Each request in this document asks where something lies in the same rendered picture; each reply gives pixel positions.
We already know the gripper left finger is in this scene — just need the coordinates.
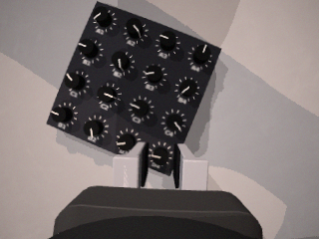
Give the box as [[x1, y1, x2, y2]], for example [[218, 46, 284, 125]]
[[113, 142, 149, 188]]

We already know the black square knob box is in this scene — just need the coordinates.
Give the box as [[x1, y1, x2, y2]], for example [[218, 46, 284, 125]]
[[47, 1, 221, 176]]

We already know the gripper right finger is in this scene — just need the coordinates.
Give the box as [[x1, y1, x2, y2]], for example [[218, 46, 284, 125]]
[[173, 143, 209, 190]]

